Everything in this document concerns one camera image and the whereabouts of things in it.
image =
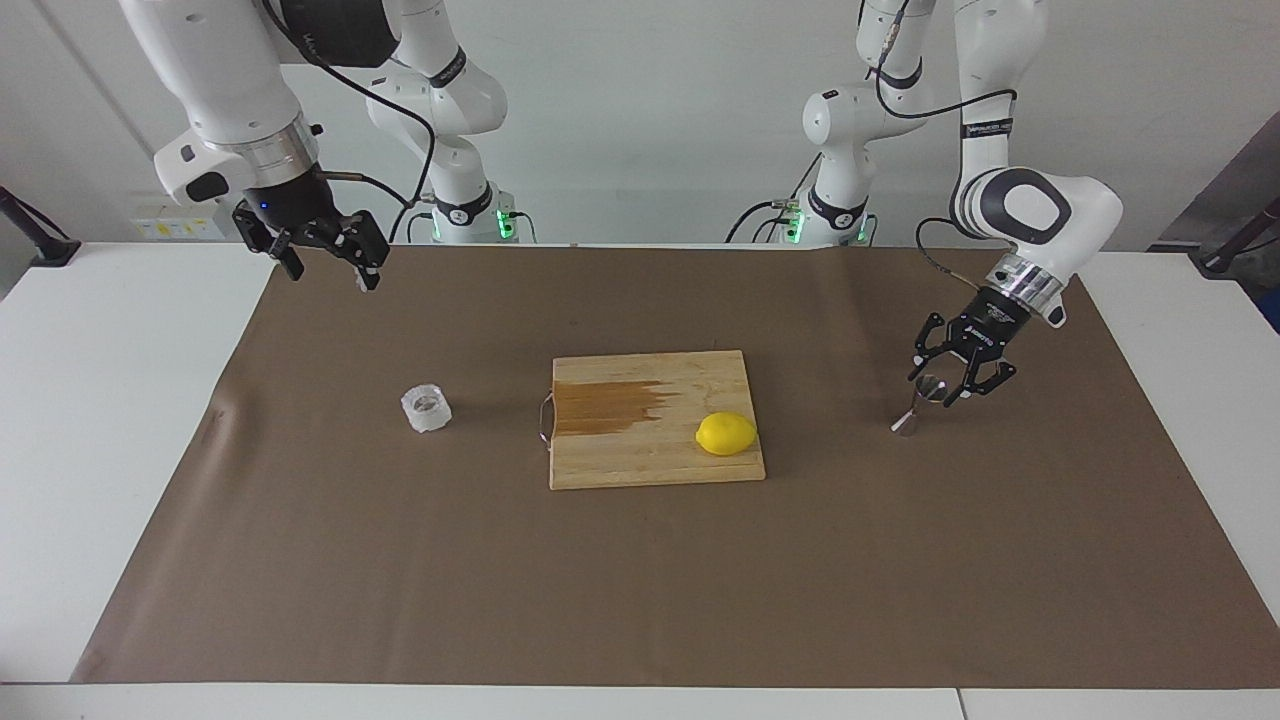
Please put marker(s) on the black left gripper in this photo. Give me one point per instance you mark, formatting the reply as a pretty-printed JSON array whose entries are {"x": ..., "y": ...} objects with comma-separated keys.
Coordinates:
[{"x": 988, "y": 325}]

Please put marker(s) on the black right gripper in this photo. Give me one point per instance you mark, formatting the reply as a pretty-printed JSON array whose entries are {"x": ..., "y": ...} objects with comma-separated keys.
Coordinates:
[{"x": 295, "y": 205}]

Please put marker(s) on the steel cocktail jigger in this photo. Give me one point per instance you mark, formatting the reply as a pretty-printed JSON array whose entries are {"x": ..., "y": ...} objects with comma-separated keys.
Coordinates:
[{"x": 930, "y": 390}]

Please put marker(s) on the clear plastic cup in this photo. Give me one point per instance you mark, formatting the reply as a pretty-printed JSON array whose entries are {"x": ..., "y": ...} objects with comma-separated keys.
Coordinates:
[{"x": 427, "y": 410}]

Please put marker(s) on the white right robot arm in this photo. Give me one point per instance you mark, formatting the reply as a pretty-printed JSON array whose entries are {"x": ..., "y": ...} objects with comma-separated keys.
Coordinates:
[{"x": 230, "y": 80}]

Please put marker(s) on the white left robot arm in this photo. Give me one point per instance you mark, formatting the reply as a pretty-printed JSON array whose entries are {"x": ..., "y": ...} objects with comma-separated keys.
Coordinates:
[{"x": 1030, "y": 205}]

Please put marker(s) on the yellow lemon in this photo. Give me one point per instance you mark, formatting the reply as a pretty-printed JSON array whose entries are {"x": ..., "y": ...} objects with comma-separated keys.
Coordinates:
[{"x": 726, "y": 434}]

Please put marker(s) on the black clamp stand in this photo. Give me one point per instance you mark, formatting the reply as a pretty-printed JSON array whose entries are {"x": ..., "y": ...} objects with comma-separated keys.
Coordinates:
[
  {"x": 1225, "y": 255},
  {"x": 45, "y": 248}
]

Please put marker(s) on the brown paper table mat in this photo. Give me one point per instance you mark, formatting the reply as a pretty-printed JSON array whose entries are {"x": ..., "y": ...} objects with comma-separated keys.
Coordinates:
[{"x": 400, "y": 560}]

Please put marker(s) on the blue object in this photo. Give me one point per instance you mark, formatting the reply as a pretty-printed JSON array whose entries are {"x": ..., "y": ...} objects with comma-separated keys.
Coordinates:
[{"x": 1273, "y": 310}]

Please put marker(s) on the dark grey panel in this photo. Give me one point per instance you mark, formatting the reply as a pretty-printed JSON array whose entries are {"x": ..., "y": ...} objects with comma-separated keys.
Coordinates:
[{"x": 1235, "y": 180}]

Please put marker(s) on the wooden cutting board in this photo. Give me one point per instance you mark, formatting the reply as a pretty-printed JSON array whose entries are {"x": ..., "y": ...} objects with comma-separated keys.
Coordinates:
[{"x": 620, "y": 460}]

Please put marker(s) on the white wall outlet strip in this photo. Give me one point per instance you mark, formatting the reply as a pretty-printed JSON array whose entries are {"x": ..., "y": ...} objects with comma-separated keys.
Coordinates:
[{"x": 175, "y": 225}]

